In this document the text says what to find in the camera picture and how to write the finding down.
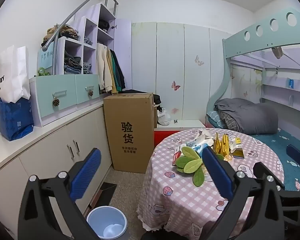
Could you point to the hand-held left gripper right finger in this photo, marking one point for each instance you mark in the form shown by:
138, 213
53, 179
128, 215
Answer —
217, 172

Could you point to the white plastic bag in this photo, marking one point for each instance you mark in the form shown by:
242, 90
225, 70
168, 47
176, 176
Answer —
163, 117

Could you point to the gold foil packets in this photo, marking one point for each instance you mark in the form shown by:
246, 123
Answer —
222, 143

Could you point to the teal drawer unit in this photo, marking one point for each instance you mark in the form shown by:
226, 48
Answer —
60, 87

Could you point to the blue plastic bag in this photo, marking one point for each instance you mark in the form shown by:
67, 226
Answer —
13, 120

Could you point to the pink butterfly sticker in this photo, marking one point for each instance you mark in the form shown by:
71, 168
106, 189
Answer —
175, 86

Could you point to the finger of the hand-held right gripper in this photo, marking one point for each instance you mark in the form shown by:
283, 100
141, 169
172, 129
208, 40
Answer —
297, 155
261, 170

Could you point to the pale butterfly sticker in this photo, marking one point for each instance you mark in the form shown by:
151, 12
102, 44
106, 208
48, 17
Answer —
198, 60

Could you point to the teal bunk bed frame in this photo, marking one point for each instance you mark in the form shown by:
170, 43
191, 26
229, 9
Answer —
240, 43

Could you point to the low white cabinet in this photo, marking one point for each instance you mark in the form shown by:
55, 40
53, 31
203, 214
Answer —
52, 160

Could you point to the white paper bag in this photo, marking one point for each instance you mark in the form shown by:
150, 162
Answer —
11, 75

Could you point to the red white platform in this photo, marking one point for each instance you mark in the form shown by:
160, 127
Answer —
180, 127

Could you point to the black bag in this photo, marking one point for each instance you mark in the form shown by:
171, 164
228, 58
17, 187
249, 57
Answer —
156, 100

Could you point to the brown hanging toy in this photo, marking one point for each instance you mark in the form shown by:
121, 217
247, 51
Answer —
277, 52

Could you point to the pink checked tablecloth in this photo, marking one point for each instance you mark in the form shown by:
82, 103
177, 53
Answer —
190, 200

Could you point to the grey duvet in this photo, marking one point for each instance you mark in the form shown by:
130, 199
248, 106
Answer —
250, 115

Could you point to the pine cone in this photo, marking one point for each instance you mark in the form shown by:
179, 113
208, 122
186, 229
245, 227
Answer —
91, 93
56, 102

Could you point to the grey metal handrail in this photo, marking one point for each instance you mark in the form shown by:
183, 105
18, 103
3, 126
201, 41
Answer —
72, 16

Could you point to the small blue box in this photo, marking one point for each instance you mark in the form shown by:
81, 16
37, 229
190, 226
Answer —
291, 83

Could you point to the green toy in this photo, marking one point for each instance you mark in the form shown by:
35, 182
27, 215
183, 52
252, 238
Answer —
43, 72

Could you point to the pale blue trash bin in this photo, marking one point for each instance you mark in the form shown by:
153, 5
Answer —
100, 220

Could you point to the red white packet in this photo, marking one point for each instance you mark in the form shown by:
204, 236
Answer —
178, 153

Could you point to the yellow white packet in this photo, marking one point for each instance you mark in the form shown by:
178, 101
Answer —
236, 147

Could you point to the white blue wrapper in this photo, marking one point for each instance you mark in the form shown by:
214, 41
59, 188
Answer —
197, 143

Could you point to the folded jeans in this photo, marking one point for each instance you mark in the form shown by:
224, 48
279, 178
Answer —
72, 63

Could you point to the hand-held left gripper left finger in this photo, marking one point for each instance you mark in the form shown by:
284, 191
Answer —
86, 172

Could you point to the blue plaid pillow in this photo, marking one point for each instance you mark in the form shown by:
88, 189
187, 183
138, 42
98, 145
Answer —
213, 118

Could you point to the pile of clothes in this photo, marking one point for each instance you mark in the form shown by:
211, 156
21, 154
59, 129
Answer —
62, 32

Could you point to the lilac shelf unit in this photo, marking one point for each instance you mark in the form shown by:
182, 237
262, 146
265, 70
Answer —
90, 27

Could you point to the tall cardboard box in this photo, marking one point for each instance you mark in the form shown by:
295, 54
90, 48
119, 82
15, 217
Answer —
130, 120

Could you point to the white wardrobe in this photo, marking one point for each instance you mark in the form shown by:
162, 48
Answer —
170, 55

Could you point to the dark jacket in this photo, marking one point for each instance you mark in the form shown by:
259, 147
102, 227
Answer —
118, 72

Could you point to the green artificial leaf sprig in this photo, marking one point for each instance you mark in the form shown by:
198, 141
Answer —
190, 165

